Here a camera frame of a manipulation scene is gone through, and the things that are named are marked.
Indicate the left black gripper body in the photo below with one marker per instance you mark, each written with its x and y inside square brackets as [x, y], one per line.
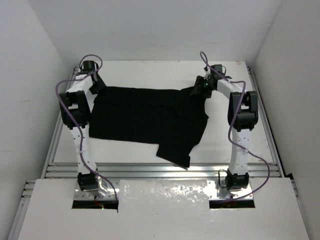
[97, 84]

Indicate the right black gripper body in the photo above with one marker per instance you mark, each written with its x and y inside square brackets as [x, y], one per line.
[206, 90]

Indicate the black t shirt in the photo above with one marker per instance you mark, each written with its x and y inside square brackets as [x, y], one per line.
[175, 120]

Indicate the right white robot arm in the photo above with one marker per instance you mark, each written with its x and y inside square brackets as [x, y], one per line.
[242, 116]

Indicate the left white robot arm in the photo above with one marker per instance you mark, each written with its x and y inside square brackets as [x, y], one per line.
[76, 114]

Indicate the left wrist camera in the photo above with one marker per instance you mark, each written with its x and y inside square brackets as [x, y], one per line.
[88, 66]

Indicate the aluminium rail frame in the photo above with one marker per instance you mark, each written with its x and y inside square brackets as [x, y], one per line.
[136, 161]

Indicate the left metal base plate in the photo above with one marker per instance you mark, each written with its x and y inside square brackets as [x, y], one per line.
[106, 193]

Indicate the metal base plate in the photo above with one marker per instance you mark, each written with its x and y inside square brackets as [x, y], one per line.
[106, 193]
[216, 193]

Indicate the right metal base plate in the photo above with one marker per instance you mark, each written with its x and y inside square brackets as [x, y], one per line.
[216, 193]

